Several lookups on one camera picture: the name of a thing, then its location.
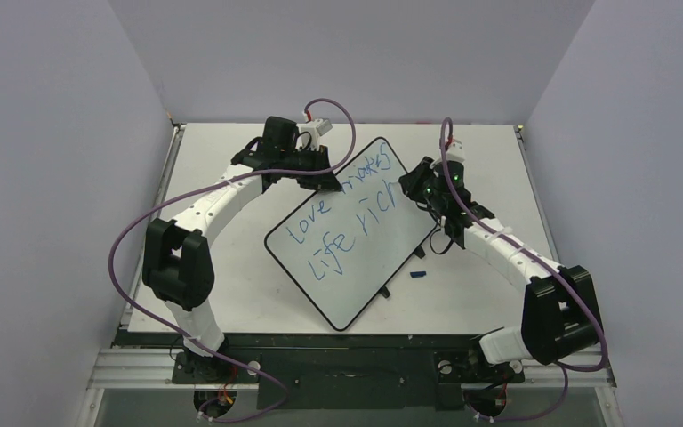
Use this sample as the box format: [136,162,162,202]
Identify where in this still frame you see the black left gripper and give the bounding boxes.
[282,147,342,194]

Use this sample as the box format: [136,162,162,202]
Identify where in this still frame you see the black framed whiteboard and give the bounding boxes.
[264,137,436,331]

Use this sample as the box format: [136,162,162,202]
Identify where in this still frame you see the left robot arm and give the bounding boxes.
[141,117,342,383]

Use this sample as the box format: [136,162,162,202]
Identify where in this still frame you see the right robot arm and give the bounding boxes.
[398,157,605,380]

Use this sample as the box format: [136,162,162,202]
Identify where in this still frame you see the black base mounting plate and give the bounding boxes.
[112,329,525,413]

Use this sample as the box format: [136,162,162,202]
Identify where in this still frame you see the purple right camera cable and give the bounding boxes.
[438,117,610,423]

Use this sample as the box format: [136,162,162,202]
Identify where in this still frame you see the purple camera cable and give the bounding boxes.
[438,117,610,423]
[108,97,358,424]

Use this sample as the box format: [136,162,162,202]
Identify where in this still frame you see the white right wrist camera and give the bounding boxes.
[443,138,466,164]

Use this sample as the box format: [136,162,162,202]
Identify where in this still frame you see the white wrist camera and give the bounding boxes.
[298,118,333,150]
[443,138,466,164]

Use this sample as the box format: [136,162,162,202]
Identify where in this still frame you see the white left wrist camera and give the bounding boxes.
[298,118,333,150]

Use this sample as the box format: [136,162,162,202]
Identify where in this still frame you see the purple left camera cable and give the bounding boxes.
[108,97,358,424]

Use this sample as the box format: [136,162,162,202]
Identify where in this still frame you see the aluminium frame rail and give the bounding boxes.
[88,345,616,390]

